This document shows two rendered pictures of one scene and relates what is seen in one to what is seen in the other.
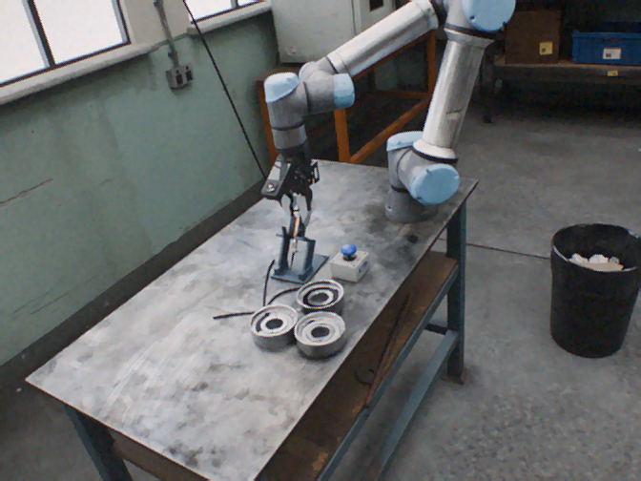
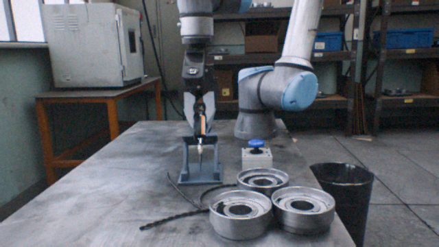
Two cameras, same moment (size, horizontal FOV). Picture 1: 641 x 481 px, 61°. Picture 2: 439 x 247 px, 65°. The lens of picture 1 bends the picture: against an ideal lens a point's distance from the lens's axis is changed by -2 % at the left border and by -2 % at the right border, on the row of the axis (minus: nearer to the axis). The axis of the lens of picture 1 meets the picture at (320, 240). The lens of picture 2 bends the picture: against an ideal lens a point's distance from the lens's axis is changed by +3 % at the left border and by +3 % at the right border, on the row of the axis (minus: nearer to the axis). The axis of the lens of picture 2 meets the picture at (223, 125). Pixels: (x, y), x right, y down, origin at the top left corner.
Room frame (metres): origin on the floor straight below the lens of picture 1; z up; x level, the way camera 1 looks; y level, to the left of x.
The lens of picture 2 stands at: (0.50, 0.43, 1.10)
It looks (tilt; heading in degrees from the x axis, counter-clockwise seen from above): 13 degrees down; 328
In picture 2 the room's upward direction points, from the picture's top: 2 degrees counter-clockwise
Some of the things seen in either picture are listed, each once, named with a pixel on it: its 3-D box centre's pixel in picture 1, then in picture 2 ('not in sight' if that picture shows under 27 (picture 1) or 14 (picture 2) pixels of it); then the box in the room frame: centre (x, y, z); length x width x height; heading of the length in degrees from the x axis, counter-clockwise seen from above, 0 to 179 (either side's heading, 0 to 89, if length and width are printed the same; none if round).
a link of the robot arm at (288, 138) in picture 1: (288, 135); (195, 29); (1.21, 0.04, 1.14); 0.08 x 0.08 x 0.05
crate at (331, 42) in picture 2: not in sight; (315, 42); (3.43, -2.79, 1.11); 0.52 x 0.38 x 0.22; 55
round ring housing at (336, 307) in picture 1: (320, 301); (262, 186); (0.99, 0.02, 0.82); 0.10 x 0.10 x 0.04
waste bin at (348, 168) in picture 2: (592, 292); (337, 208); (1.60, -1.00, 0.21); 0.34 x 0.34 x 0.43
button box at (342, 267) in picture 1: (351, 262); (256, 159); (1.12, -0.07, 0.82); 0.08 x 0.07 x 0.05; 145
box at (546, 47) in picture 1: (536, 32); (218, 84); (4.10, -1.80, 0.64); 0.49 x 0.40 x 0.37; 60
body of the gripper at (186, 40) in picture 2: (296, 165); (198, 64); (1.22, 0.03, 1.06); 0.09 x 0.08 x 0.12; 147
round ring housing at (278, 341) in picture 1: (275, 326); (240, 214); (0.92, 0.12, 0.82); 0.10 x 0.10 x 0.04
